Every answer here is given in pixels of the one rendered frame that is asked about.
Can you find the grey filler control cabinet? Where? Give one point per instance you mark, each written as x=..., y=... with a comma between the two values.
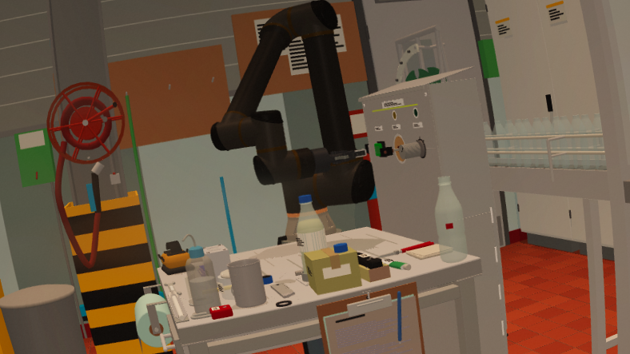
x=443, y=157

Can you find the red small box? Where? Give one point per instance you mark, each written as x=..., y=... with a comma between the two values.
x=221, y=311

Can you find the grey cup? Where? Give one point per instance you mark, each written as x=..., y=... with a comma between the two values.
x=247, y=283

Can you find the green pole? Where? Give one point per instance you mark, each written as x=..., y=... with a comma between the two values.
x=140, y=182

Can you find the white syringe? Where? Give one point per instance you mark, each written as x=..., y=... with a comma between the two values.
x=176, y=303

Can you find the tan key tray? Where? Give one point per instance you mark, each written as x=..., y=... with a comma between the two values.
x=376, y=273

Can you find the brown clipboard with paper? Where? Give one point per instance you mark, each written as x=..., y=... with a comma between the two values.
x=374, y=327

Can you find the white work table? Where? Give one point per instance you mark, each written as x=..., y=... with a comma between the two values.
x=275, y=327

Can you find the white small box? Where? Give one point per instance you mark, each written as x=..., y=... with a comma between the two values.
x=219, y=256

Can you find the grey flat card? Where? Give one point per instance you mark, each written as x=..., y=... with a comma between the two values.
x=282, y=290

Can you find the milk bottle with blue cap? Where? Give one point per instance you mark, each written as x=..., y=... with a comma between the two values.
x=310, y=229

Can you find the clear glass beaker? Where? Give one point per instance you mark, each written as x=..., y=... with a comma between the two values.
x=204, y=295

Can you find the small blue cap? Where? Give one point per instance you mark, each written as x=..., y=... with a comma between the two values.
x=267, y=279

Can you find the blue pole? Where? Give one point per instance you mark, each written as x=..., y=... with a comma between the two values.
x=227, y=214

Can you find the yellow cardboard box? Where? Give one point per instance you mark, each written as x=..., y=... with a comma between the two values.
x=330, y=271

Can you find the green start button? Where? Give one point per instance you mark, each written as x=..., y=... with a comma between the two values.
x=379, y=149

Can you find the green white marker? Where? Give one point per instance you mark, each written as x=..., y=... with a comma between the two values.
x=399, y=265

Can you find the grey drum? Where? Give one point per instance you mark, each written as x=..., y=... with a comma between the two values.
x=39, y=320

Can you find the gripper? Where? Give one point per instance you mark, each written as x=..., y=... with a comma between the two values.
x=342, y=154

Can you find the green wall sign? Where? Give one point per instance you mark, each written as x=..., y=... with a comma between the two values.
x=487, y=58

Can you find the clear empty bottle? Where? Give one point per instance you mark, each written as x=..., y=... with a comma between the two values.
x=450, y=229

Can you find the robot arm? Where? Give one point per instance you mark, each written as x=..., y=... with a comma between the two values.
x=275, y=84

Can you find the orange black hand tool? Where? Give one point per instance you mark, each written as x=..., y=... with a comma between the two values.
x=173, y=258

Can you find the grey bottle conveyor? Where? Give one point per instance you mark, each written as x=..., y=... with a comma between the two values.
x=546, y=177

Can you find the brown notice board with papers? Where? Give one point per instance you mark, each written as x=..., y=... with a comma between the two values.
x=354, y=59

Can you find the blue pen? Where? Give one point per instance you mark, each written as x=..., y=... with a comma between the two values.
x=399, y=315

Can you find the grey filler enclosure with window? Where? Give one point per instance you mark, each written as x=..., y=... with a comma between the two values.
x=384, y=44

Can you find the tan notepad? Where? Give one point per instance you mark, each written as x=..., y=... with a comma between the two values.
x=428, y=251

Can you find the white low cupboard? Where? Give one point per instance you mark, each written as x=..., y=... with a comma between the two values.
x=546, y=216

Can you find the bare brown notice board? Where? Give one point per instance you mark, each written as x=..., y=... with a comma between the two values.
x=167, y=93

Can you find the clear wash bottle blue cap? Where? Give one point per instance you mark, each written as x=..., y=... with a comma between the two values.
x=196, y=261

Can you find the yellow black striped barrier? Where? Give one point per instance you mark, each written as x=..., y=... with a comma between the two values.
x=113, y=275

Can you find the white tall cupboard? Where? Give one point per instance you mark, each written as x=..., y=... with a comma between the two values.
x=531, y=49

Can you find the pale green paper roll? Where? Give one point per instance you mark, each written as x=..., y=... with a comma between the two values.
x=146, y=320

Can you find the green wall box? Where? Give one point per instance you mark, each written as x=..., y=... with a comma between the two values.
x=34, y=160

